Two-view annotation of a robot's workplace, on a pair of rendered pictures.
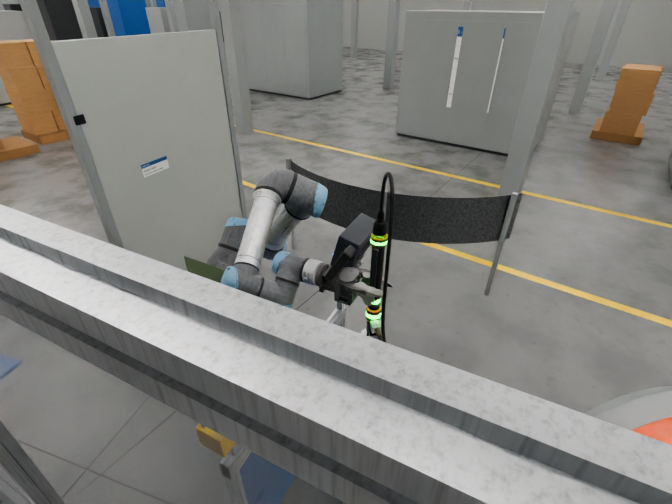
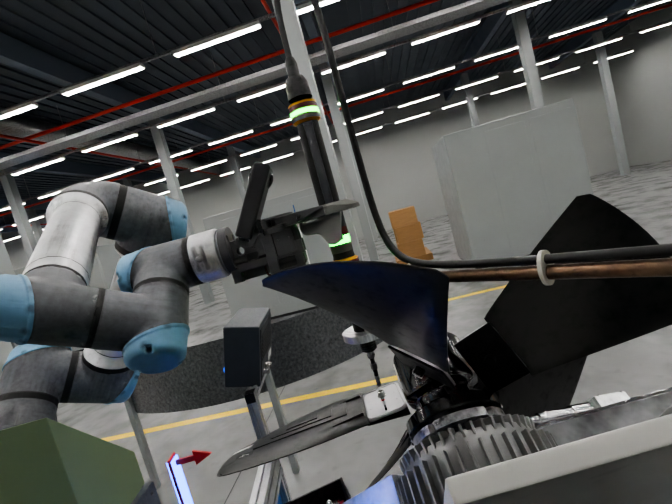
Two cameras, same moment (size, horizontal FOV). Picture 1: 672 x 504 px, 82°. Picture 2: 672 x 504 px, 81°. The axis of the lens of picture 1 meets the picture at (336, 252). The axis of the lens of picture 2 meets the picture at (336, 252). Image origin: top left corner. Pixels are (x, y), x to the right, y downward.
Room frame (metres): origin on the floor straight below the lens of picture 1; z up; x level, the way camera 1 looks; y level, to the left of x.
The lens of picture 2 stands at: (0.31, 0.17, 1.49)
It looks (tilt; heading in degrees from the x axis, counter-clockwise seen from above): 5 degrees down; 333
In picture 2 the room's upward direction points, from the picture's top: 15 degrees counter-clockwise
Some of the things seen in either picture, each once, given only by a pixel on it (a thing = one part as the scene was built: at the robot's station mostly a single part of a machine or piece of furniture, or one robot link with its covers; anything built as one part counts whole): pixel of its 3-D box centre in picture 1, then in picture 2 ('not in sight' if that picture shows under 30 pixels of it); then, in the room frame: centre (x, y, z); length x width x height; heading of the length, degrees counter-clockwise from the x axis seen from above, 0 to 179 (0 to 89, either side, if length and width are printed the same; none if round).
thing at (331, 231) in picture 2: (368, 296); (331, 224); (0.81, -0.09, 1.48); 0.09 x 0.03 x 0.06; 53
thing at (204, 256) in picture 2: (314, 273); (212, 255); (0.92, 0.06, 1.48); 0.08 x 0.05 x 0.08; 153
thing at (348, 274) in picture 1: (339, 282); (265, 245); (0.89, -0.01, 1.47); 0.12 x 0.08 x 0.09; 63
